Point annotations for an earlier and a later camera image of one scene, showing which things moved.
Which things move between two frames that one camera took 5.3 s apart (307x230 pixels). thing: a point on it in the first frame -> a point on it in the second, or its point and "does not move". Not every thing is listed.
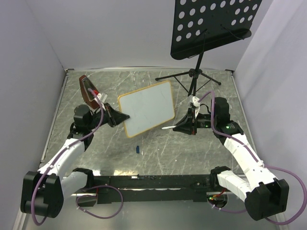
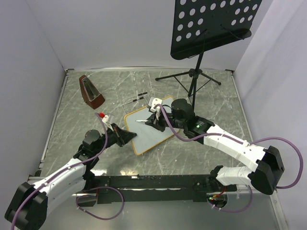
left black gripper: (113, 117) -> (122, 136)
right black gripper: (189, 123) -> (155, 123)
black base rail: (177, 188) does not move
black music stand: (199, 25) does not move
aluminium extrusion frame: (18, 225) does not move
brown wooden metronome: (89, 91) does not move
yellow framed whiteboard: (147, 108) -> (145, 136)
